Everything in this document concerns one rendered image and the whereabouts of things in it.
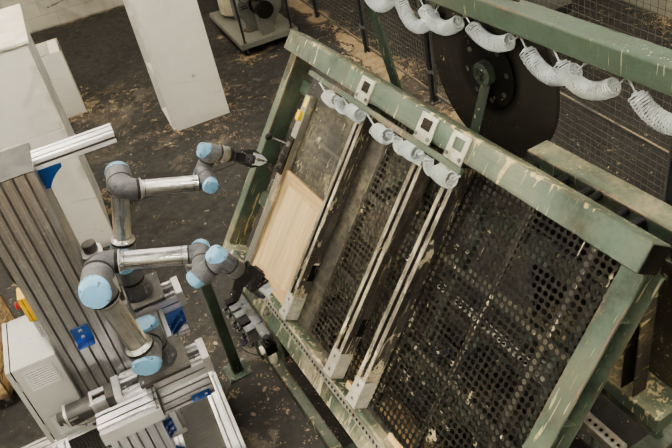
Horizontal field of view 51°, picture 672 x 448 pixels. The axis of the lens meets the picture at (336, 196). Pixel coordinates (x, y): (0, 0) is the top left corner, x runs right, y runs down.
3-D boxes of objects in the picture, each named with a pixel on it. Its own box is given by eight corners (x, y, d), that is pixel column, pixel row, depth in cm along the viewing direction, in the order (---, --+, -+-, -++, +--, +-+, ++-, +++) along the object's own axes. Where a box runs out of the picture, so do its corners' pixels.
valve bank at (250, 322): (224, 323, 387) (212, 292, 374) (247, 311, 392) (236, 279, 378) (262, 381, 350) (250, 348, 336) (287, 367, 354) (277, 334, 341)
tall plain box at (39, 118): (36, 216, 617) (-64, 28, 516) (103, 191, 632) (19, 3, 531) (45, 274, 547) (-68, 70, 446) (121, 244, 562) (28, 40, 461)
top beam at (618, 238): (299, 52, 365) (283, 47, 359) (306, 33, 362) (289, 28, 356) (655, 277, 199) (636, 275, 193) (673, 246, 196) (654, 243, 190)
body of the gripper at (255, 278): (270, 282, 280) (251, 267, 272) (255, 297, 280) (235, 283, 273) (264, 271, 286) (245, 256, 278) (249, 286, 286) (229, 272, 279)
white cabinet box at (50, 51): (30, 113, 793) (1, 54, 751) (81, 96, 807) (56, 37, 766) (33, 129, 758) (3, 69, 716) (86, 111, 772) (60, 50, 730)
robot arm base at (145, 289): (126, 307, 340) (119, 293, 335) (120, 289, 352) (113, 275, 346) (156, 295, 344) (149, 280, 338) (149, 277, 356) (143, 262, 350)
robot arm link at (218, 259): (201, 251, 270) (218, 239, 268) (220, 265, 277) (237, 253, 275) (203, 265, 264) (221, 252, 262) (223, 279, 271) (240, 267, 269)
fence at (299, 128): (250, 261, 377) (244, 261, 375) (312, 95, 350) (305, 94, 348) (254, 266, 374) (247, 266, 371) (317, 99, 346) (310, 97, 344)
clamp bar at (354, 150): (289, 310, 342) (246, 309, 328) (381, 80, 308) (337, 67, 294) (299, 322, 334) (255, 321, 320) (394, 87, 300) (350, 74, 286)
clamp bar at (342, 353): (334, 366, 309) (288, 367, 295) (442, 115, 275) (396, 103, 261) (345, 381, 301) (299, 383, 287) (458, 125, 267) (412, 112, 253)
